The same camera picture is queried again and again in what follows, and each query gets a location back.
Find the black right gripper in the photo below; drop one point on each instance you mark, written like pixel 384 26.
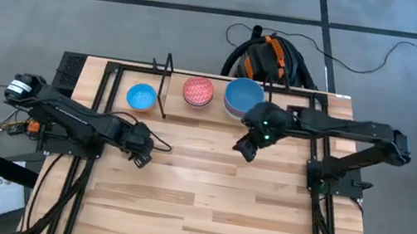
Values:
pixel 268 124

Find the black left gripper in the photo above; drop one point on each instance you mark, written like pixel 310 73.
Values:
pixel 135 139

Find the large blue bowl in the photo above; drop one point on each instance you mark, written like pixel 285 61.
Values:
pixel 243 93

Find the small pink patterned bowl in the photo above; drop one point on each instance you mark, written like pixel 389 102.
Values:
pixel 198 90

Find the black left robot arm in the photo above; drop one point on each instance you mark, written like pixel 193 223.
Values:
pixel 74 117

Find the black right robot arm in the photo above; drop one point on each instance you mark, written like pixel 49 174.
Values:
pixel 357 130

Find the large white bowl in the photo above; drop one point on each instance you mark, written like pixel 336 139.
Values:
pixel 230 114

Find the small light blue bowl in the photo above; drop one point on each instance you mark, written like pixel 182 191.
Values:
pixel 141 97

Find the black and orange vacuum cleaner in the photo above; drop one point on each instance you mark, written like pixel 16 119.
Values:
pixel 267 61

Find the black aluminium table frame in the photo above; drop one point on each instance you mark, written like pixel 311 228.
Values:
pixel 107 88

